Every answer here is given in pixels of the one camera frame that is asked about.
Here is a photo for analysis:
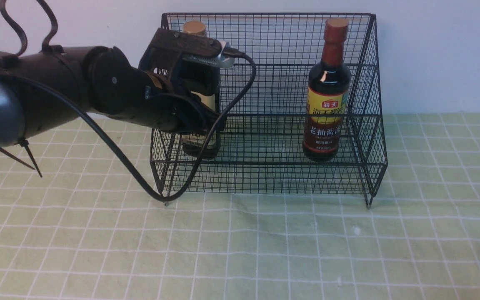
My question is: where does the soy sauce bottle red cap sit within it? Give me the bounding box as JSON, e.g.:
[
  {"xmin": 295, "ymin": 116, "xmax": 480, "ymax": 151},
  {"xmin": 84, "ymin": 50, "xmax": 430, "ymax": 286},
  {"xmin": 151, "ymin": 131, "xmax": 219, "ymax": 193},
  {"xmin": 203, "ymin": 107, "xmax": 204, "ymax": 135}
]
[{"xmin": 302, "ymin": 18, "xmax": 352, "ymax": 162}]

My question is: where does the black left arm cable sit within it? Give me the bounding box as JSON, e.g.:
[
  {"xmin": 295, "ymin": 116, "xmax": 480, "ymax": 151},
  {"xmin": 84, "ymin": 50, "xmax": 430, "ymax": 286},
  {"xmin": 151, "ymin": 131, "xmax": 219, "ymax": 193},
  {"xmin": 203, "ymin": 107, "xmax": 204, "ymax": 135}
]
[{"xmin": 0, "ymin": 46, "xmax": 257, "ymax": 203}]

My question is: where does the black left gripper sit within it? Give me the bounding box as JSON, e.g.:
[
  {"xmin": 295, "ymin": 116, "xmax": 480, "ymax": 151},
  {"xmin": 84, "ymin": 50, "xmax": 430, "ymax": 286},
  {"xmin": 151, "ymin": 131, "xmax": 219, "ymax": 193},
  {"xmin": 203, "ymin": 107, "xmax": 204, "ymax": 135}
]
[{"xmin": 138, "ymin": 69, "xmax": 220, "ymax": 134}]

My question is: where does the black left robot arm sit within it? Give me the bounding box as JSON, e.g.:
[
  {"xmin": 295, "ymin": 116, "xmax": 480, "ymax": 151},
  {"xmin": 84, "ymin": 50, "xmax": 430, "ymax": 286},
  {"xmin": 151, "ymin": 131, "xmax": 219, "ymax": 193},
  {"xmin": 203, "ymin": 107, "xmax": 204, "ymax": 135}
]
[{"xmin": 0, "ymin": 46, "xmax": 219, "ymax": 148}]

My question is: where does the black wire mesh rack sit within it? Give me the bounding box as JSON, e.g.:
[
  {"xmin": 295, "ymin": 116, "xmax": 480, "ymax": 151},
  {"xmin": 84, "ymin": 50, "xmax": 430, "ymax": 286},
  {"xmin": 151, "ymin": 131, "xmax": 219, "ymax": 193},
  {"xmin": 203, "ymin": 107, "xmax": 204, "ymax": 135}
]
[{"xmin": 161, "ymin": 12, "xmax": 388, "ymax": 208}]

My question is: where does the green checkered tablecloth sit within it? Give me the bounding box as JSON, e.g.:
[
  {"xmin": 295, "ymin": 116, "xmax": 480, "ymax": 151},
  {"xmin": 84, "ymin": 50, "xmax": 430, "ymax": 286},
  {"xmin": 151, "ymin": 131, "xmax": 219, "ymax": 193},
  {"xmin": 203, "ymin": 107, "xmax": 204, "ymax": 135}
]
[{"xmin": 0, "ymin": 113, "xmax": 480, "ymax": 300}]

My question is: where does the vinegar bottle gold cap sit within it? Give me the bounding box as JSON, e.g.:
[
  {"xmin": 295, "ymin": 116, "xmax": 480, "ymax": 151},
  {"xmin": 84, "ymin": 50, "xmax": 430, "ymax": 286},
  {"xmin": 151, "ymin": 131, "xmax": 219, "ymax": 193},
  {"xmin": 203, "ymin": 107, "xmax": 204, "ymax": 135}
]
[{"xmin": 180, "ymin": 20, "xmax": 222, "ymax": 160}]

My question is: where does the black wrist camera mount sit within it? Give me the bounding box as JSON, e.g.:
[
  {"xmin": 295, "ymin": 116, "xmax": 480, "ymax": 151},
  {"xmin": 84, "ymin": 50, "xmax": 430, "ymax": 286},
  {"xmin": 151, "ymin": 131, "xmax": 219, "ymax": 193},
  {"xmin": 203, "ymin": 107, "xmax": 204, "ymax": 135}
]
[{"xmin": 138, "ymin": 28, "xmax": 242, "ymax": 82}]

